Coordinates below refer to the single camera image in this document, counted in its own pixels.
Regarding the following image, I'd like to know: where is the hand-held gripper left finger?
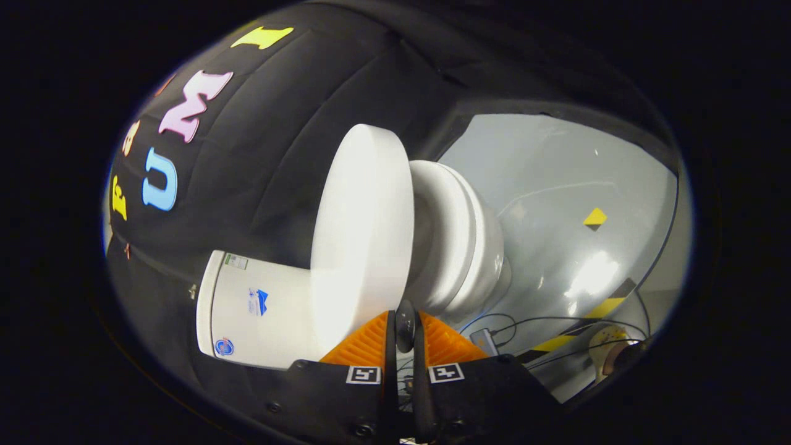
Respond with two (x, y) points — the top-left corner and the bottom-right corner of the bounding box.
(260, 309), (401, 445)

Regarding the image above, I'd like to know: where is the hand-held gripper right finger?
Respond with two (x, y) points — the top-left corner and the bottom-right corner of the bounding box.
(413, 311), (560, 445)

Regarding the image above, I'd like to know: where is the white toilet lid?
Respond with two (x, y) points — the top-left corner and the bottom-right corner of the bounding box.
(310, 124), (417, 360)

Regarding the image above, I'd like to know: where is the white toilet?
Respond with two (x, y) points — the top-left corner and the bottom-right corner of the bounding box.
(197, 159), (512, 370)

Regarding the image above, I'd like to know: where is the beige shoe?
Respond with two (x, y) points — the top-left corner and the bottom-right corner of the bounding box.
(588, 324), (646, 379)

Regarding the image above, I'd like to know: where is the yellow black floor tape strip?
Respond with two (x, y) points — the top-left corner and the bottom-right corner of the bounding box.
(518, 278), (638, 367)

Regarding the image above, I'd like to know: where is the black backdrop cloth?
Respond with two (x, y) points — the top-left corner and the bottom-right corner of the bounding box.
(102, 0), (680, 427)

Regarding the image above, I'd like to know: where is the grey cable adapter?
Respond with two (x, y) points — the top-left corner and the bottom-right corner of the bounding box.
(470, 329), (500, 357)

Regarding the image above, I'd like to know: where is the black cable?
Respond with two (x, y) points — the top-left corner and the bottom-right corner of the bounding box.
(459, 290), (651, 371)

